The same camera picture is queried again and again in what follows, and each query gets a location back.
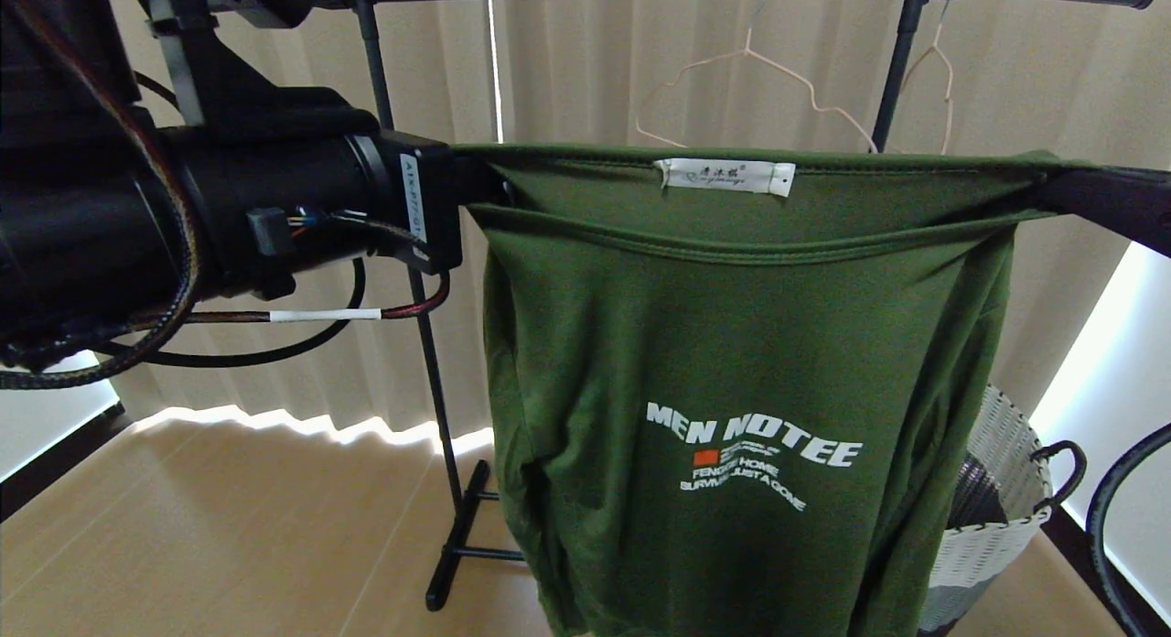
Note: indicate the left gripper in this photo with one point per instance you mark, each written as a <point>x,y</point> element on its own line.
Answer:
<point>274,170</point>

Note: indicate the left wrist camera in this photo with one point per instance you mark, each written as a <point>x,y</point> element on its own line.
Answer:
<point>247,79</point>

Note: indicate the pink clothes hanger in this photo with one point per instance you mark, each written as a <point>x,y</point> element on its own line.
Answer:
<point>935,35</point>
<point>748,37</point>

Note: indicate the green printed t-shirt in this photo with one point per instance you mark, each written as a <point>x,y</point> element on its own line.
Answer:
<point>732,344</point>

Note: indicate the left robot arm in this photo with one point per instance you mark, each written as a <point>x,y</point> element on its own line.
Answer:
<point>73,225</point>

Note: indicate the white laundry basket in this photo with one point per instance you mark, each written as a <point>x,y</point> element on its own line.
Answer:
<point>1006,491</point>

